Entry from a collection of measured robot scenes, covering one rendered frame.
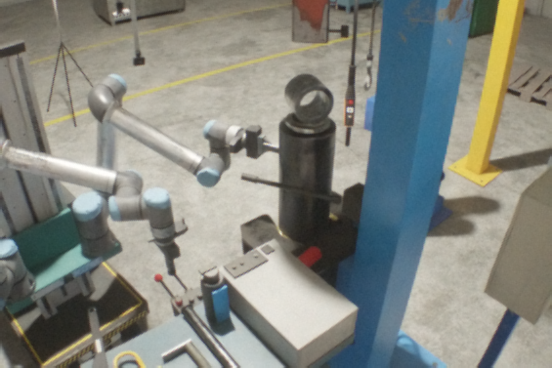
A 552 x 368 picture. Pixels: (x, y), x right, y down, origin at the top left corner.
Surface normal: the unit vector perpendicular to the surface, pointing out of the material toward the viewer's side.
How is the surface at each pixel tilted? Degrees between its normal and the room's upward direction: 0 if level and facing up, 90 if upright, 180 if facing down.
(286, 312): 0
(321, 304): 0
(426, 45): 90
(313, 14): 90
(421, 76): 90
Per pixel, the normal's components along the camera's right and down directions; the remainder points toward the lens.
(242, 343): 0.00, -0.85
